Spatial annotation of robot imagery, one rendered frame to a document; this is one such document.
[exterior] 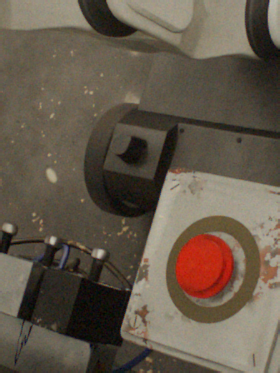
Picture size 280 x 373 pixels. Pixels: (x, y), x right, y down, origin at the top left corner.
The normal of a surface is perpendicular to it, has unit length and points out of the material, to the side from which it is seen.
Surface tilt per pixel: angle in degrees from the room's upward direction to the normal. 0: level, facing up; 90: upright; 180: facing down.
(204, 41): 90
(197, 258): 0
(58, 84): 0
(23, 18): 90
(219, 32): 90
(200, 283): 0
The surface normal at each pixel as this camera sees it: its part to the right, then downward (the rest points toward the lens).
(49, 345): -0.57, -0.24
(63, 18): 0.77, 0.18
